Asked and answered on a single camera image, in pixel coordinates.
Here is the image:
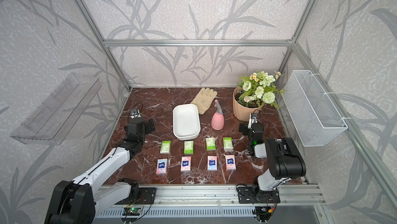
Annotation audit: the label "green tissue pack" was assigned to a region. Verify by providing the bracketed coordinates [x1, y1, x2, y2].
[184, 141, 194, 155]
[223, 137, 233, 151]
[160, 141, 171, 154]
[206, 137, 216, 151]

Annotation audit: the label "pink Tempo tissue pack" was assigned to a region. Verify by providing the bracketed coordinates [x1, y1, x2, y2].
[225, 155, 236, 171]

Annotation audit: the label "pink blue Tempo pack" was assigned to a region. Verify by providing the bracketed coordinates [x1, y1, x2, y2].
[156, 159, 168, 175]

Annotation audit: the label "pink tissue pack hidden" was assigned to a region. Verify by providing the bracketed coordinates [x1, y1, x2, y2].
[207, 156, 218, 171]

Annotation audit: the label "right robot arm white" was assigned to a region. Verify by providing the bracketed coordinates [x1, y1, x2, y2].
[239, 123, 307, 194]

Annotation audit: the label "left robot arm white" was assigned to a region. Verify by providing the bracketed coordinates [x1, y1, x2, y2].
[44, 117, 156, 224]

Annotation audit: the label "white plastic storage box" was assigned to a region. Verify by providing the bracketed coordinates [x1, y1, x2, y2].
[173, 104, 201, 141]

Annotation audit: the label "terracotta flower pot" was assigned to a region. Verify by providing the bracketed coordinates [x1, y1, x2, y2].
[232, 87, 259, 122]

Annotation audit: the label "pink spray bottle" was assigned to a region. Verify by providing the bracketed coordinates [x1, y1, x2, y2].
[212, 100, 224, 130]

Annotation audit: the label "artificial green white flowers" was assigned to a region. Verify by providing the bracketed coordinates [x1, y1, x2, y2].
[235, 71, 284, 109]

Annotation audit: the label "beige work glove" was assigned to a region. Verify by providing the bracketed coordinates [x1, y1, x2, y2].
[191, 88, 217, 115]

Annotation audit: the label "right controller board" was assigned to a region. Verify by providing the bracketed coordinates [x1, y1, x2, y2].
[252, 206, 274, 217]

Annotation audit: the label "controller board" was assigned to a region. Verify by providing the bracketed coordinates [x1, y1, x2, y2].
[252, 206, 274, 217]
[123, 206, 142, 216]

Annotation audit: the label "left controller board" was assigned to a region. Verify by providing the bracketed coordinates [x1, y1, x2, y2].
[123, 206, 142, 216]

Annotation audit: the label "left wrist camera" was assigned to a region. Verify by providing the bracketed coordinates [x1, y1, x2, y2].
[130, 109, 141, 119]

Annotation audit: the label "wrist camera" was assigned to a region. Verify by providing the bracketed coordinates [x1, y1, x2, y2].
[249, 112, 258, 125]
[130, 109, 141, 119]

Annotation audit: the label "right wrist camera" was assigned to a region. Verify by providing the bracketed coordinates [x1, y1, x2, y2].
[249, 112, 258, 125]

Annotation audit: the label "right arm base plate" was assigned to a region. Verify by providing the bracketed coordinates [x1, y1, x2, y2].
[236, 184, 280, 204]

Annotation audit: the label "white wire basket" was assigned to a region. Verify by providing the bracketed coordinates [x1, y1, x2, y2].
[283, 70, 348, 147]

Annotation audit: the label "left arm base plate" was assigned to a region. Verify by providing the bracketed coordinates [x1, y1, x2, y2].
[121, 187, 157, 205]

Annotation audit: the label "aluminium front rail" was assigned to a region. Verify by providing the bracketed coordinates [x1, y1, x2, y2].
[102, 184, 326, 207]

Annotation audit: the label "clear acrylic wall shelf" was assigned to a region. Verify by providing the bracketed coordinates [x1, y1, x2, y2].
[10, 73, 102, 145]

